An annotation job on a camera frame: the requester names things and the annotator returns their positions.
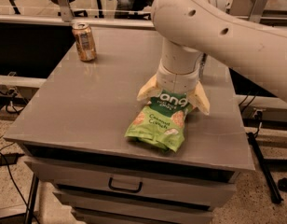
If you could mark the black drawer handle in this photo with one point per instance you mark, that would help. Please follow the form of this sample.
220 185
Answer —
124 185

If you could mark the black stand leg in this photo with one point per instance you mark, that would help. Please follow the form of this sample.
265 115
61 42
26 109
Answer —
274 193

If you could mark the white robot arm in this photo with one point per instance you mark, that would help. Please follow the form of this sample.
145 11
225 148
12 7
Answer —
255 51

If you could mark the left metal bracket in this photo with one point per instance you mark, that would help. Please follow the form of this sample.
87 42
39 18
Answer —
66 12

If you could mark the metal bracket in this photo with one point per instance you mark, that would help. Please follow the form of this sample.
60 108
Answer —
246 15
66 12

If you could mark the green rice chip bag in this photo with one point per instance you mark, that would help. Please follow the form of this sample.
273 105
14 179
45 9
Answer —
161 123

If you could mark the right metal bracket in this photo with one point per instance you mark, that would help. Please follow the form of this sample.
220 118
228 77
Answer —
246 15

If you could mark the silver green drink can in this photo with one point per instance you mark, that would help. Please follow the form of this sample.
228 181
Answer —
202 64

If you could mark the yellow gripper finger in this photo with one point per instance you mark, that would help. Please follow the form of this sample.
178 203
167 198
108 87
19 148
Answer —
198 99
149 89

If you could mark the black power adapter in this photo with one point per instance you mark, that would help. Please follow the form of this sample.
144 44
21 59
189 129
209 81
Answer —
9 159

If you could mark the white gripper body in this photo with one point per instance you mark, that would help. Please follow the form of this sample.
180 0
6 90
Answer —
177 80

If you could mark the orange soda can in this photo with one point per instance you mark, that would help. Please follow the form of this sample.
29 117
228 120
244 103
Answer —
84 40

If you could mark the grey drawer cabinet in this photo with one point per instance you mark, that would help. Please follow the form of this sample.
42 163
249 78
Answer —
73 136

